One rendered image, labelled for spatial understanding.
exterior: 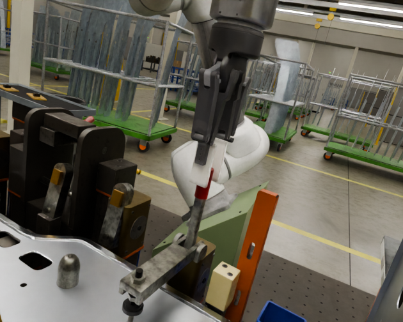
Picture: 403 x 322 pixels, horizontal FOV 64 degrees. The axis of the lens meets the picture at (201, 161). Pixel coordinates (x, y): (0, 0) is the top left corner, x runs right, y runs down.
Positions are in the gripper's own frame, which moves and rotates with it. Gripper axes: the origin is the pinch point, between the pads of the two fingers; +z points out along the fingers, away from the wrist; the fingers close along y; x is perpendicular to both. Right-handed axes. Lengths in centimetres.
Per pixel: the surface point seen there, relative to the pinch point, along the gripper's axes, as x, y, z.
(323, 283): 23, -71, 52
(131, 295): -0.1, 14.6, 16.5
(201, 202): 0.6, 0.7, 6.6
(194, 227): 0.5, 0.7, 11.3
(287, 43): -170, -621, -85
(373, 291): 62, -216, 122
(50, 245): -22.2, 9.8, 21.6
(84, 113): -51, -22, 6
